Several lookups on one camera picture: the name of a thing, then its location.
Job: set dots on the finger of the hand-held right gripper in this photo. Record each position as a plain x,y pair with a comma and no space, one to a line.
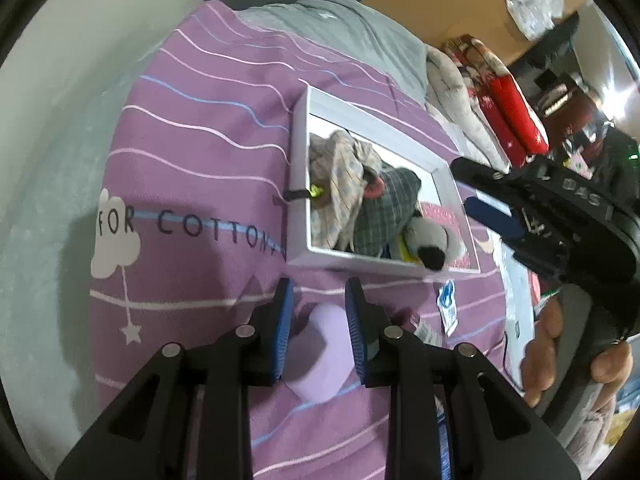
495,217
470,170

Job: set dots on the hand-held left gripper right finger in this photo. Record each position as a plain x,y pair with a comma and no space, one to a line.
356,330

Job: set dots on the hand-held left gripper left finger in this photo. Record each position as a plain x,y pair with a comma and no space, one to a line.
282,330

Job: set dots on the lavender soft pouch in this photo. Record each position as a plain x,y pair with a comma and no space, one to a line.
325,360

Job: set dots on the pink glitter scouring pad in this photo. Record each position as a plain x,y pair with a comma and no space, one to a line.
445,212

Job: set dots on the white black plush toy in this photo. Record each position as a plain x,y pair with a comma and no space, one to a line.
425,232

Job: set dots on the dark plaid fabric pouch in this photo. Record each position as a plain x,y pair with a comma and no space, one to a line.
387,210

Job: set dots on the beige plaid fabric pouch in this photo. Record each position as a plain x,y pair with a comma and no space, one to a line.
340,175

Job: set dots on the white cardboard box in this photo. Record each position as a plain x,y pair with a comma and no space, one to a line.
298,135

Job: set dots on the person's right hand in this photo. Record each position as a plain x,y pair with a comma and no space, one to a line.
540,355

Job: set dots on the red pillow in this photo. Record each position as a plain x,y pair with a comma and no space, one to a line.
500,140
520,110

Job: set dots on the white folded quilt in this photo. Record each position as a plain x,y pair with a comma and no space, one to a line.
450,85

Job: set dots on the white blue wipes packet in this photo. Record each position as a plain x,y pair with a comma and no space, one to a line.
448,305

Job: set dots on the dark wooden cabinet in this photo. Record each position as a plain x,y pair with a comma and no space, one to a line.
570,110

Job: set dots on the floral folded quilt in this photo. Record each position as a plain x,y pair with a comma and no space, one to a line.
470,52

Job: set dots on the hanging clear plastic bag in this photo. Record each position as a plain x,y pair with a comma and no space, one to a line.
532,5

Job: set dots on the grey blanket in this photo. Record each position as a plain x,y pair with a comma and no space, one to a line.
350,25

